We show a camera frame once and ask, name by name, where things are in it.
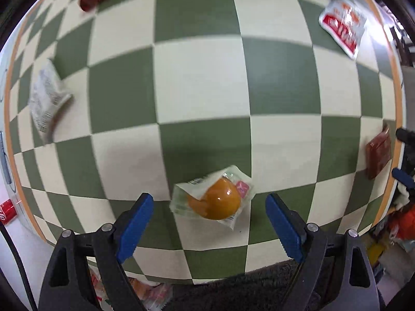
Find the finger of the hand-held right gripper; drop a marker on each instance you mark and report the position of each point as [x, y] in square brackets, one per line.
[405, 135]
[404, 178]

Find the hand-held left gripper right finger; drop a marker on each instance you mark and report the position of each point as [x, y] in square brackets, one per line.
[285, 230]

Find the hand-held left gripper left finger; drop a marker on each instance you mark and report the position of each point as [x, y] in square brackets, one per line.
[134, 230]

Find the clear packet with orange jelly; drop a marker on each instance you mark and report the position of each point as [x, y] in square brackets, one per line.
[215, 201]

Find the dark red snack packet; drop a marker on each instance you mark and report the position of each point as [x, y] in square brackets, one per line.
[377, 155]

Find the person's grey fleece clothing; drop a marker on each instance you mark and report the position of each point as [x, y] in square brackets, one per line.
[227, 291]

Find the white and red snack packet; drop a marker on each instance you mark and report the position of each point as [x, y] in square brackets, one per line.
[343, 26]

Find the red soda can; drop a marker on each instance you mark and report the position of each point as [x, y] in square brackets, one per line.
[7, 212]

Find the blue smartphone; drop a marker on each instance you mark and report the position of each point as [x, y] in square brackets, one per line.
[5, 162]

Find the small white snack packet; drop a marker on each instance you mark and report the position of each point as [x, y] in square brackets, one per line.
[48, 100]

